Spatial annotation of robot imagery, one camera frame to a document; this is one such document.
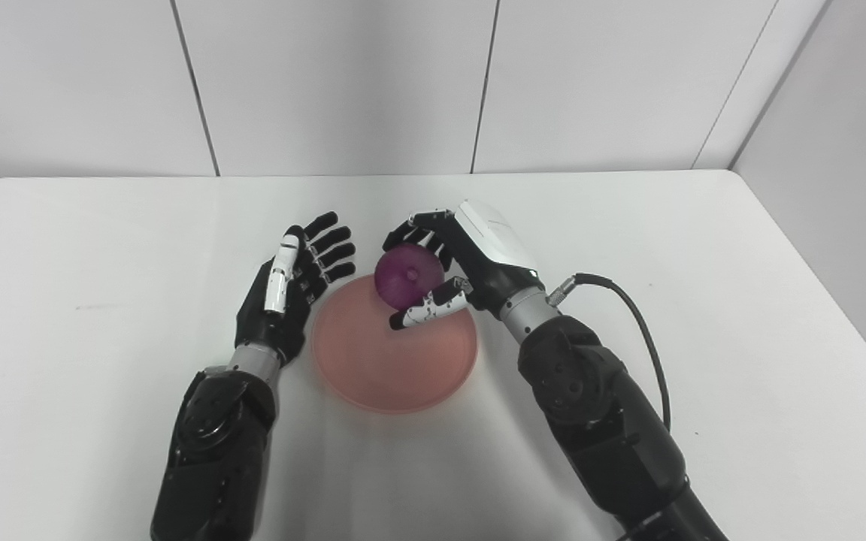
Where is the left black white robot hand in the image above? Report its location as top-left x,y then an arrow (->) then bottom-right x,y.
235,211 -> 357,367

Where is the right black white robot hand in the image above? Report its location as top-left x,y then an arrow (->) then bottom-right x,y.
382,199 -> 547,332

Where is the purple red onion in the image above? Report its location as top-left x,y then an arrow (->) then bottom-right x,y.
374,242 -> 444,310

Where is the pink round plate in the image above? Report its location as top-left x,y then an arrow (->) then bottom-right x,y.
310,272 -> 480,415

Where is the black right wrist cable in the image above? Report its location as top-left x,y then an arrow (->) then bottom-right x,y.
546,273 -> 672,433

